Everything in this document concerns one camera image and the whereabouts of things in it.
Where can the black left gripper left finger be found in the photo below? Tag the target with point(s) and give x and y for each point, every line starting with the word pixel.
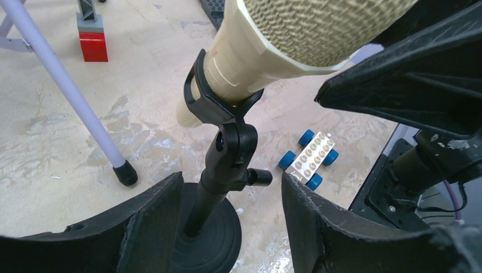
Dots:
pixel 135 236

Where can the grey girder red brick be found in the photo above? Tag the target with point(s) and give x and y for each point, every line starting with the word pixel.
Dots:
pixel 91 32

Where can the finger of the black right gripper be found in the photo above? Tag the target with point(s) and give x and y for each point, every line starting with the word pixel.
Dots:
pixel 427 76

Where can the cream toy microphone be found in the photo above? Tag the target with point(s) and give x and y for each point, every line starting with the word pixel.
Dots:
pixel 260 42

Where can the dark grey building baseplate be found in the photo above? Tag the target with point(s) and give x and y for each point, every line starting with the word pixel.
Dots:
pixel 214 10

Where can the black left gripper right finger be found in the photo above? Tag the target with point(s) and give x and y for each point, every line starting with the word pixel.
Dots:
pixel 325 237

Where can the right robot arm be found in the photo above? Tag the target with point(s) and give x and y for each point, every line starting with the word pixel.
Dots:
pixel 413 161

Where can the black microphone stand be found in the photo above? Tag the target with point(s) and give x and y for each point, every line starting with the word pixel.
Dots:
pixel 209 234

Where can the white brick car blue wheels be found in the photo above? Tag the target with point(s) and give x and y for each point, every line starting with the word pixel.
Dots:
pixel 317 150

